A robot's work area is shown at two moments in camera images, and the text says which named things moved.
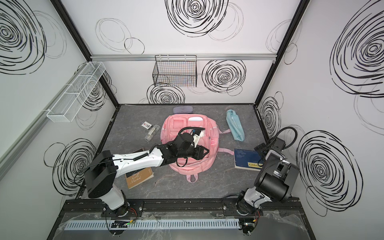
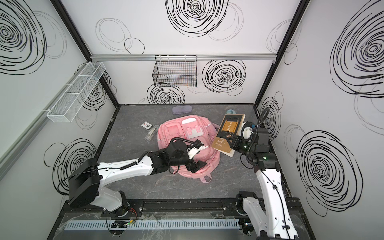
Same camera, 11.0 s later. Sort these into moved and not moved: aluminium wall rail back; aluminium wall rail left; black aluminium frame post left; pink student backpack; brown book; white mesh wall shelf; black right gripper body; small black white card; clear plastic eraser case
Moved: pink student backpack; brown book; black right gripper body
Not moved: clear plastic eraser case; aluminium wall rail left; black aluminium frame post left; aluminium wall rail back; white mesh wall shelf; small black white card
